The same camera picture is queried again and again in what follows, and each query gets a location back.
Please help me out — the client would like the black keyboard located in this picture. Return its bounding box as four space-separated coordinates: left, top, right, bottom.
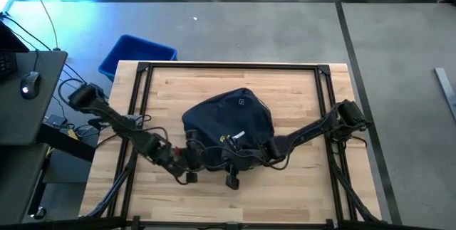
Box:
0 51 18 78

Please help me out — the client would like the black desk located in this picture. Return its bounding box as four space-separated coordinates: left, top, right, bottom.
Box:
0 50 68 146
0 143 49 224

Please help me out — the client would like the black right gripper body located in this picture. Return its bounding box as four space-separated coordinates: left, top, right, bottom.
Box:
220 144 272 191

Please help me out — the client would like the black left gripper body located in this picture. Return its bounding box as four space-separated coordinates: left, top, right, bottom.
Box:
165 146 207 184

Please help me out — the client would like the black computer mouse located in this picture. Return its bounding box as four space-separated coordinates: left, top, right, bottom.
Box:
19 71 41 100

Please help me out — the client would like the black floor cable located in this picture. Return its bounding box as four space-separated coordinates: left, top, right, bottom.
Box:
24 0 61 52

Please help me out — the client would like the grey metal bar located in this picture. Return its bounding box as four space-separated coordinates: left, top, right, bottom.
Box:
434 67 456 121

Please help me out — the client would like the black aluminium table frame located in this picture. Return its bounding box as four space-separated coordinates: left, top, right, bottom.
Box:
80 61 384 230

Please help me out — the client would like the black power adapter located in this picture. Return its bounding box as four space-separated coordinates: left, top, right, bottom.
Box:
46 114 67 128

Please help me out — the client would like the navy blue backpack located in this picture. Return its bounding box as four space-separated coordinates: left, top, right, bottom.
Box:
181 87 276 172

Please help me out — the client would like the black laptop screen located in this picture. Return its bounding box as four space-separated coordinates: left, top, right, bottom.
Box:
0 21 29 53

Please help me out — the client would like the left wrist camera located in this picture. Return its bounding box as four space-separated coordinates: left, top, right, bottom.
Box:
185 129 204 152

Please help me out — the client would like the blue plastic bin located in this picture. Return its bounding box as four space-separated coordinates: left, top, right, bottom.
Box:
98 33 178 83

